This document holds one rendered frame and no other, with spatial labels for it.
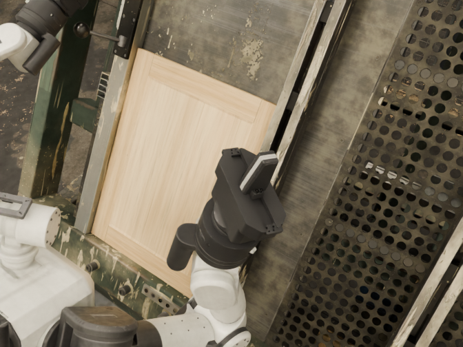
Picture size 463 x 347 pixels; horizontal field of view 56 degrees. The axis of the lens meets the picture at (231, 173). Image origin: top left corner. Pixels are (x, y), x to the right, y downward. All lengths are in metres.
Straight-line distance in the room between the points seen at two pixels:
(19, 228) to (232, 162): 0.36
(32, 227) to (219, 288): 0.30
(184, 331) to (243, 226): 0.36
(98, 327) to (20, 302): 0.14
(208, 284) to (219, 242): 0.10
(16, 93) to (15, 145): 0.56
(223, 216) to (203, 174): 0.55
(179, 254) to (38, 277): 0.26
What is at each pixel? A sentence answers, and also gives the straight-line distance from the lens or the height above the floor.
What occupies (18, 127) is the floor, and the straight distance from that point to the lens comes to 3.28.
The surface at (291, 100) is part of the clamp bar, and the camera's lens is 0.93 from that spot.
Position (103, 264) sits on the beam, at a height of 0.87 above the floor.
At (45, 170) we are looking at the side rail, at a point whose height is 0.97.
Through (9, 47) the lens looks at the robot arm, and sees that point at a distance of 1.07.
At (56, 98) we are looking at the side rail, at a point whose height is 1.17.
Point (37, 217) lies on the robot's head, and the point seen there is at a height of 1.44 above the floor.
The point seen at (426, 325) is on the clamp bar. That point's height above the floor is 1.16.
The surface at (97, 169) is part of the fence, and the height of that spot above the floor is 1.07.
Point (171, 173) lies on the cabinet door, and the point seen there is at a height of 1.13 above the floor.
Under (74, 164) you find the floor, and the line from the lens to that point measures 2.88.
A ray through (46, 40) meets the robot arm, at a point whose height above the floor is 1.46.
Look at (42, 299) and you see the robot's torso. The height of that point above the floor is 1.35.
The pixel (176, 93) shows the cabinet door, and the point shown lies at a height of 1.30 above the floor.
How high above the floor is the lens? 1.99
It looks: 49 degrees down
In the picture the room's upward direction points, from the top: straight up
